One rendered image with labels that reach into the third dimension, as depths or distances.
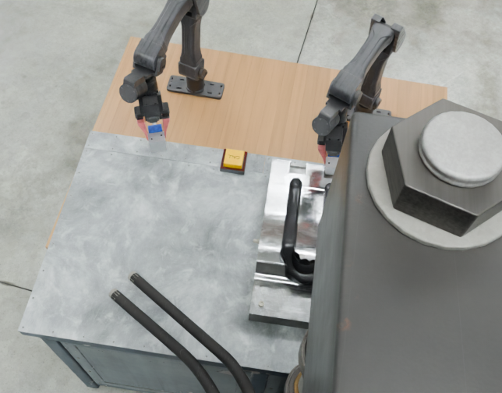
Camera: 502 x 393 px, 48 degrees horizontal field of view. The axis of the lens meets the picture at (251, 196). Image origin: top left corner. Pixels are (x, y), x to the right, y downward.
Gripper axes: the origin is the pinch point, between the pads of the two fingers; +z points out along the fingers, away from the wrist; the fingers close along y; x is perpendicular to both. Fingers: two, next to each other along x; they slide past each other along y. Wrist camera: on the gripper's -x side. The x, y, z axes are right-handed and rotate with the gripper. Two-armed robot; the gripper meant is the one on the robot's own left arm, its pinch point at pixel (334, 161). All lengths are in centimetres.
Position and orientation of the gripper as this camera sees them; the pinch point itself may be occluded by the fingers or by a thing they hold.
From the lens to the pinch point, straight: 173.7
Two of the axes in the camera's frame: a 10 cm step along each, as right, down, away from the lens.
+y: 9.8, 0.8, -1.7
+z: 0.4, 7.9, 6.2
